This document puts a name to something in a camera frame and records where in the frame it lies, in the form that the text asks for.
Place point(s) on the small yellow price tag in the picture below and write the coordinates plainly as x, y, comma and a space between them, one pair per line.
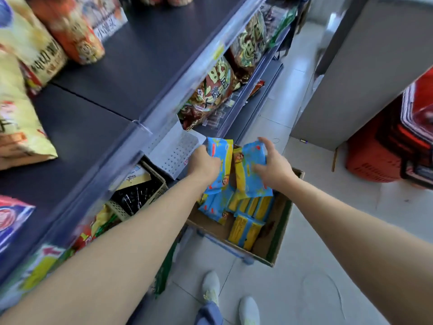
219, 52

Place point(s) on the orange cartoon face canister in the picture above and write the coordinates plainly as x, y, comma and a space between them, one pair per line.
74, 33

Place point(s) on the person's left forearm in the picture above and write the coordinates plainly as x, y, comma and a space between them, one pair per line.
101, 267

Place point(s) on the grey cabinet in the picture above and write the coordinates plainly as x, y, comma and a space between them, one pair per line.
372, 64

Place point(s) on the large yellow snack bag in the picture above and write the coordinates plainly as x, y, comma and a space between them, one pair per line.
20, 125

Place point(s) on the strip of green packets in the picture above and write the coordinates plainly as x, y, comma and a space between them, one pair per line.
164, 270

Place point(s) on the beige plastic basket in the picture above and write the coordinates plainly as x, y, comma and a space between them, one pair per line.
157, 192

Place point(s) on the yellow white price tag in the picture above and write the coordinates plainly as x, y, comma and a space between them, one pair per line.
40, 270

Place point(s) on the red blue snack box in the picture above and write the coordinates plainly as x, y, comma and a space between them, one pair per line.
11, 220

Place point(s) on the bundle of black hooks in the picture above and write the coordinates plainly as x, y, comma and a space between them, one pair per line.
135, 199

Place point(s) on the person's right forearm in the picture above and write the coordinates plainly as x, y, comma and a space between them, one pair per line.
372, 253

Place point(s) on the white perforated plastic tray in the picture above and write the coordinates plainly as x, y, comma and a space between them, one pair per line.
176, 152

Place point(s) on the blue trousers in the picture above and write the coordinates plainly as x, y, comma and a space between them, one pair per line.
209, 314

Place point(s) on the person's right hand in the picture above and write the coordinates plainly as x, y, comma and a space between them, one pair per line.
277, 172

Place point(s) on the bundle of green packets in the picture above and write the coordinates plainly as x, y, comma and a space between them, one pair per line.
282, 23

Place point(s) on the person's left hand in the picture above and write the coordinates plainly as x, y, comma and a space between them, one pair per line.
204, 167

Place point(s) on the brown cardboard box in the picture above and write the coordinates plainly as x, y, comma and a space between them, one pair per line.
216, 231

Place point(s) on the stack of red shopping baskets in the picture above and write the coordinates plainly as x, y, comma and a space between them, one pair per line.
372, 159

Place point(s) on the dark grey store shelf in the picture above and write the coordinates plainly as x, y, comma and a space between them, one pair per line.
101, 108

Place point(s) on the white shoe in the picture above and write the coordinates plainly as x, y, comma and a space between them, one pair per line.
249, 311
210, 287

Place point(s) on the pile of blue wipe packets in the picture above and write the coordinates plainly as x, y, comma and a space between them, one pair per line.
247, 230

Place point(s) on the brown green snack bag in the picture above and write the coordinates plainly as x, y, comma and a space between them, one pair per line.
250, 47

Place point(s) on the small red packet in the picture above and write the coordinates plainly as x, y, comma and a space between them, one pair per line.
257, 88

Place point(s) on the blue plastic stool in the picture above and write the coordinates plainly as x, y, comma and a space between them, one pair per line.
248, 260

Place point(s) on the yellow white card packet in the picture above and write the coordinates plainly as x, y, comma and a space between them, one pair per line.
135, 177

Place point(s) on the yellow red snack bag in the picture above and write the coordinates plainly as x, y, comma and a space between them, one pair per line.
37, 50

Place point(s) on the blue yellow wet wipes pack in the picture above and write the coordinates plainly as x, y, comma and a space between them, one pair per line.
221, 155
250, 179

